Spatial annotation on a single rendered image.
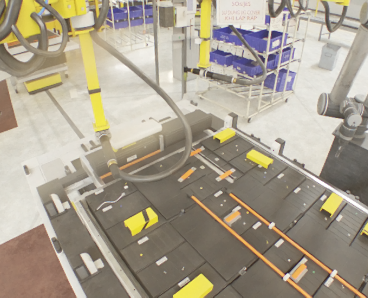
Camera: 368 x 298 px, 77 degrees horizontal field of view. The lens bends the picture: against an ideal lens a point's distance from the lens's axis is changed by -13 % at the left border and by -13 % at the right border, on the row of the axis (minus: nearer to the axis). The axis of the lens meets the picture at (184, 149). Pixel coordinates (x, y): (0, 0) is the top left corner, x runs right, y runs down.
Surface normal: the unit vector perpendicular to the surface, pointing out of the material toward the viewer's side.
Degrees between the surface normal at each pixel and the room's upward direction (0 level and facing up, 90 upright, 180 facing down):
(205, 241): 0
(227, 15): 90
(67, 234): 0
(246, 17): 90
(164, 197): 0
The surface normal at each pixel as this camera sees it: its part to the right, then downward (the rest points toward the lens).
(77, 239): 0.00, -0.80
